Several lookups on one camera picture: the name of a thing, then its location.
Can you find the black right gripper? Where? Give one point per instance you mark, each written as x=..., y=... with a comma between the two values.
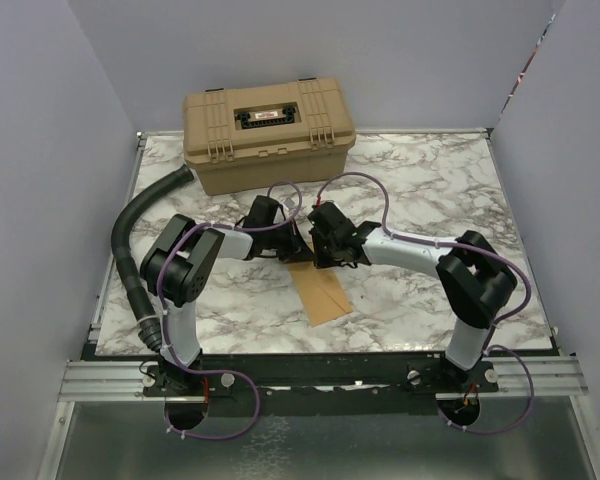
x=320, y=261

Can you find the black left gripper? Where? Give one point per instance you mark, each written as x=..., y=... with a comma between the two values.
x=296, y=250

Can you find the brown paper envelope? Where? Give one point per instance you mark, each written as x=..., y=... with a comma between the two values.
x=320, y=292

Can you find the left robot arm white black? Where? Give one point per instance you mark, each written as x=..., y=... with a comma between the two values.
x=178, y=265

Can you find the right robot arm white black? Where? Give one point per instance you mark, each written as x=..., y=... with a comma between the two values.
x=477, y=284

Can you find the tan plastic toolbox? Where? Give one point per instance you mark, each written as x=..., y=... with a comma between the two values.
x=242, y=139

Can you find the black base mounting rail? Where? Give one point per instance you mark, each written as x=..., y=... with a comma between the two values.
x=235, y=385

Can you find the aluminium extrusion frame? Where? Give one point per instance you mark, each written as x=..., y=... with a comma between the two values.
x=250, y=312

